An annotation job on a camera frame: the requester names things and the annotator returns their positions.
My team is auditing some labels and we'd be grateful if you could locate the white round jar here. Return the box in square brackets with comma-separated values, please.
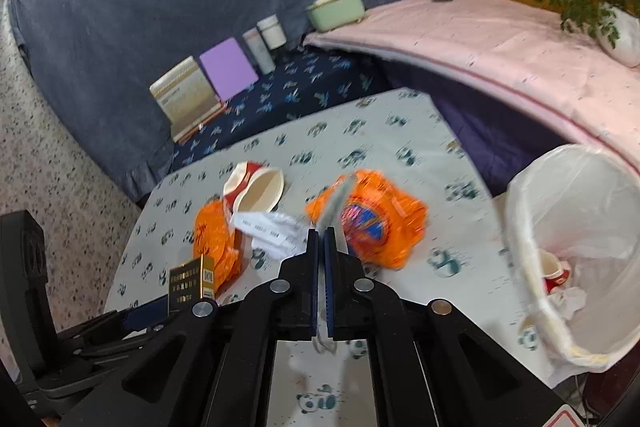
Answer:
[256, 16, 288, 50]

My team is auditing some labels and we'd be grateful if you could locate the white paper receipt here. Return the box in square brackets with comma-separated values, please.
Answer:
[230, 211, 309, 259]

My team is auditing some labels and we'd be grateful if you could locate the pale green storage box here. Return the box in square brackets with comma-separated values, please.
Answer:
[306, 0, 369, 33]

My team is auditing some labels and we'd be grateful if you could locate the white bagged trash bin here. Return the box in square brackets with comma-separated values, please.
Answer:
[502, 144, 640, 374]

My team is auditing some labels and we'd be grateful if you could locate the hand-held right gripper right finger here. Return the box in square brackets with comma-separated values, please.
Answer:
[322, 227, 571, 427]

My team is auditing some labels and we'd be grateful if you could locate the dark purple sheet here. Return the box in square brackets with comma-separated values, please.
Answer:
[377, 57, 581, 198]

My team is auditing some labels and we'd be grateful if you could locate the navy leaf print cloth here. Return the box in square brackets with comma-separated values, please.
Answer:
[170, 47, 397, 174]

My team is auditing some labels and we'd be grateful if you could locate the gold black cigarette box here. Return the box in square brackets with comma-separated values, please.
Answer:
[167, 255, 217, 309]

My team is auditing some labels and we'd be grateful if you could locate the red white paper cup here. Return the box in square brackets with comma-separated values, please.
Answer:
[222, 161, 286, 214]
[537, 249, 572, 296]

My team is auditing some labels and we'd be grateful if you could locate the panda print tablecloth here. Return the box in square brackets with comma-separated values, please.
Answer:
[102, 88, 556, 427]

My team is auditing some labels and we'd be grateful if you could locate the beige box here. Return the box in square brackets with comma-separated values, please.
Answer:
[149, 56, 226, 144]

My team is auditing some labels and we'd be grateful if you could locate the red white card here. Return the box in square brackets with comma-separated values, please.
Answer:
[542, 404, 587, 427]

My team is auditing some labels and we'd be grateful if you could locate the pink blanket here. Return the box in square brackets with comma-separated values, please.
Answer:
[304, 0, 640, 174]

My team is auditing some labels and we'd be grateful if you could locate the white tissue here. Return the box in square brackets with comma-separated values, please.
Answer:
[554, 286, 587, 324]

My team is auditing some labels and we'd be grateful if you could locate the orange plastic wrapper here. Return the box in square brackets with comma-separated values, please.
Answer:
[193, 199, 244, 294]

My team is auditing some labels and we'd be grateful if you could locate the grey tall bottle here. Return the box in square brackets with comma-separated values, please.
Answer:
[242, 28, 277, 76]

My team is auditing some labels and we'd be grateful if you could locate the orange wrapper blue print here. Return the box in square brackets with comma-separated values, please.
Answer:
[305, 169, 430, 271]

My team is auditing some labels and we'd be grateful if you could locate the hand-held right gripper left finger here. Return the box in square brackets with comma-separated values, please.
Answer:
[60, 229, 321, 427]

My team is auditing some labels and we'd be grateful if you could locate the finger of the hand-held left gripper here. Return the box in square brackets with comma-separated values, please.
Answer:
[30, 294, 173, 408]

